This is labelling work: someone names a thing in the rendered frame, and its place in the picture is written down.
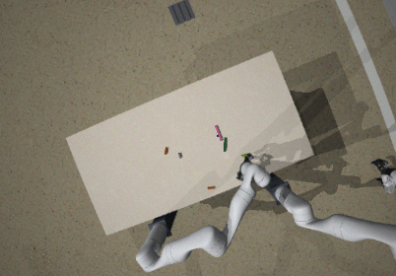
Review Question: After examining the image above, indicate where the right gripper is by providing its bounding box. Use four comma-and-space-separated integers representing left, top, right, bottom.
370, 159, 396, 184

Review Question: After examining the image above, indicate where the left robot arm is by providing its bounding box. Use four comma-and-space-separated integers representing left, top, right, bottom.
136, 162, 271, 272

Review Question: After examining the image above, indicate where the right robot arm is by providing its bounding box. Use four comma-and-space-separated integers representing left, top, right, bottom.
275, 170, 396, 260

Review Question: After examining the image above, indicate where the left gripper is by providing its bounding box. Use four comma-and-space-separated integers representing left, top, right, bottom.
236, 153, 254, 181

